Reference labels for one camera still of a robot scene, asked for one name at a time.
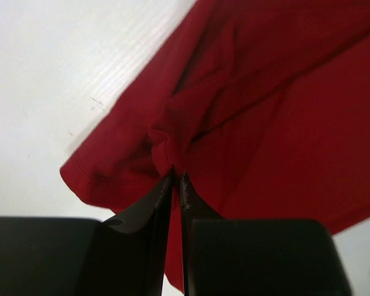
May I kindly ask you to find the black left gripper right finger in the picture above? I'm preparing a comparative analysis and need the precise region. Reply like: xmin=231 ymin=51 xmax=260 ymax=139
xmin=180 ymin=175 xmax=352 ymax=295

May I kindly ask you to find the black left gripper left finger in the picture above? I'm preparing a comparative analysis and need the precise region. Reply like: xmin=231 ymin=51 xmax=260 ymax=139
xmin=0 ymin=176 xmax=172 ymax=295

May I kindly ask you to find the dark red t shirt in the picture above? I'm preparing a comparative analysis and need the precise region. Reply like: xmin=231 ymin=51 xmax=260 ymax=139
xmin=59 ymin=0 xmax=370 ymax=292

